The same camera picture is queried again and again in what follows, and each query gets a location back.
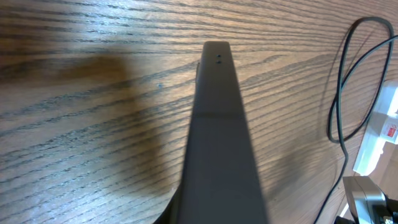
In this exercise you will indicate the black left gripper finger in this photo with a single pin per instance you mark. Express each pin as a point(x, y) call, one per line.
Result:
point(165, 217)

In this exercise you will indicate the white charger plug adapter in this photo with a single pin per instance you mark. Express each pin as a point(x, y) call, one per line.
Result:
point(385, 126)

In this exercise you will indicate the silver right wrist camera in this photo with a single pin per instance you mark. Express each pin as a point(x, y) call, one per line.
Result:
point(362, 195)

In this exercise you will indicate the blue Galaxy S24 smartphone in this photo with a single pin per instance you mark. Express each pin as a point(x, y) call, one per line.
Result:
point(220, 183)

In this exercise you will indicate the white power strip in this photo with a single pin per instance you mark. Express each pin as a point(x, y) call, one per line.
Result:
point(371, 146)

